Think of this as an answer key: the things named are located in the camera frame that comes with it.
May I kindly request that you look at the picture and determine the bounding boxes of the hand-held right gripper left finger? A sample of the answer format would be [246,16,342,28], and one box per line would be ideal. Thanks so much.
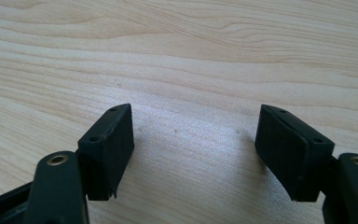
[76,103,135,202]

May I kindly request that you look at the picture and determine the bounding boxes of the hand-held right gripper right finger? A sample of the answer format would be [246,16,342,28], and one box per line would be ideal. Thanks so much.
[255,104,336,203]

